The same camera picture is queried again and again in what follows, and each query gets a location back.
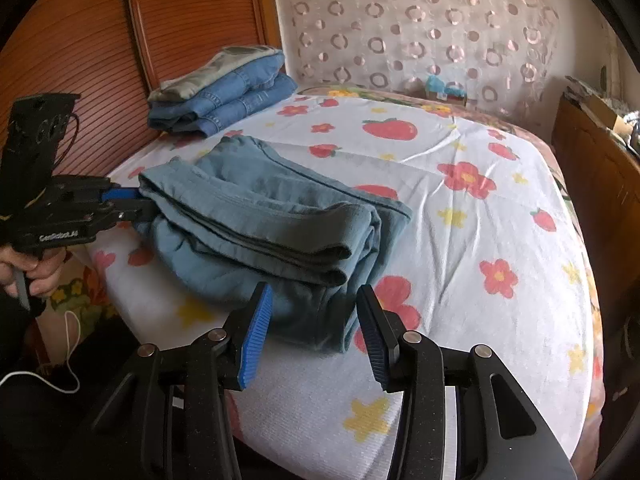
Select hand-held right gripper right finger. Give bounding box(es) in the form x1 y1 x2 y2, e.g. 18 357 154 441
355 284 576 480

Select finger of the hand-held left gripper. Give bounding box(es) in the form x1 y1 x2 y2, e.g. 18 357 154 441
97 186 146 203
107 199 162 225

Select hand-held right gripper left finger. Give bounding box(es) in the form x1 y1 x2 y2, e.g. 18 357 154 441
90 281 275 480

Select teal pants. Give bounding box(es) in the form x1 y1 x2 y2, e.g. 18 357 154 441
132 130 413 356

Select folded grey pants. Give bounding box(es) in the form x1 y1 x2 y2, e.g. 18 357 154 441
147 46 281 103

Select person's left hand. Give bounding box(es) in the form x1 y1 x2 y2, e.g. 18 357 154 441
0 247 68 297

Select white strawberry print towel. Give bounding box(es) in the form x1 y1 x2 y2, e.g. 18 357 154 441
85 91 608 480

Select folded blue denim jeans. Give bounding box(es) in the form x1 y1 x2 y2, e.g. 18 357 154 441
150 55 287 116
148 74 299 139

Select wooden slatted wardrobe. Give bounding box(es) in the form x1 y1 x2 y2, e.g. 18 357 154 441
0 0 283 181

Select small cardboard box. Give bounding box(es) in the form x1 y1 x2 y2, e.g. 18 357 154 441
427 87 469 107

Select light blue bag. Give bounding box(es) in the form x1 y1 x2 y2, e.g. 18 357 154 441
425 74 463 98

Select wooden cabinet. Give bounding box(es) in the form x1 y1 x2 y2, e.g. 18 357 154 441
550 94 640 411

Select circle patterned sheer curtain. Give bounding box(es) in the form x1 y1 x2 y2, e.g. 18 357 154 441
270 0 561 111

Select pile of papers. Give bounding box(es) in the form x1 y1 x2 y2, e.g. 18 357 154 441
565 75 640 126

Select white cable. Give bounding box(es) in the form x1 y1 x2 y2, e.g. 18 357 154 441
0 310 83 395

